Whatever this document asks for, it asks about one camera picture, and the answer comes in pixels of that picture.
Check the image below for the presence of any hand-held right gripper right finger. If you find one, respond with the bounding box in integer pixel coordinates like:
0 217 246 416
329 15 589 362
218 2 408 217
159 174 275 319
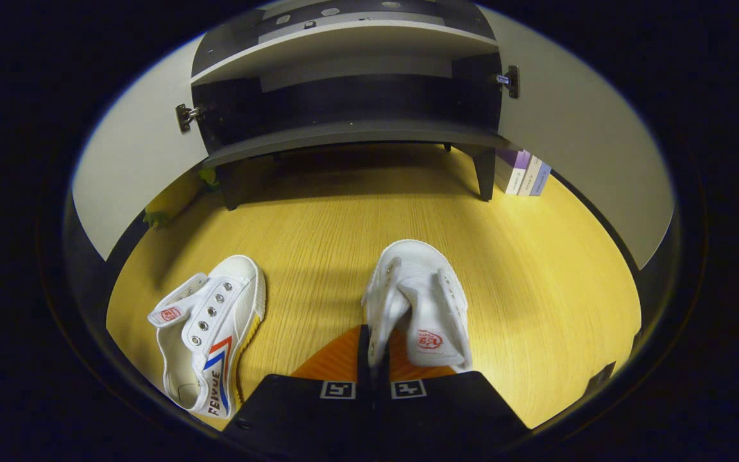
375 330 531 453

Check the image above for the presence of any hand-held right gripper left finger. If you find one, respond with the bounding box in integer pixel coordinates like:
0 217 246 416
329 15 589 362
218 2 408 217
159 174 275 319
222 324 373 450

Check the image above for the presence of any white canvas shoe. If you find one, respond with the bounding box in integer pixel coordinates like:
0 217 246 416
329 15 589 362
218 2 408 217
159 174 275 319
148 255 266 419
362 239 473 373

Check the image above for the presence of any white shoe cabinet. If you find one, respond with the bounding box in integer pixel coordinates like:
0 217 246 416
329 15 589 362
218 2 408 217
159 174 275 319
190 0 514 211

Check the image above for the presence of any white shoe cabinet door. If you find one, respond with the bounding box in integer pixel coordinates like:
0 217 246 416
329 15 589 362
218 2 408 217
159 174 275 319
475 5 675 270
71 32 210 261

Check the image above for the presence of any metal door hinge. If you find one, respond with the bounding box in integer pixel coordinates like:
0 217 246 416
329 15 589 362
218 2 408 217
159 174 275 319
498 65 520 99
176 104 200 133

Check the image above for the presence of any purple spine book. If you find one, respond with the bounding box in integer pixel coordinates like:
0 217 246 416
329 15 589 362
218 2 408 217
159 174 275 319
495 149 532 195

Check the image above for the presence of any white spine book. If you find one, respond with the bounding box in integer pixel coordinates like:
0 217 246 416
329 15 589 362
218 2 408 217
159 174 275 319
518 156 543 196

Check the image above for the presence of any blue spine book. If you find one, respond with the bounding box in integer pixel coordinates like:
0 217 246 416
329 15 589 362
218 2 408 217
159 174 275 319
529 162 552 197

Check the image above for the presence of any yellow pineapple plush toy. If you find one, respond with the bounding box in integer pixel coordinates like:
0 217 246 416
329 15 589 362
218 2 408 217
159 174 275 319
144 168 221 228

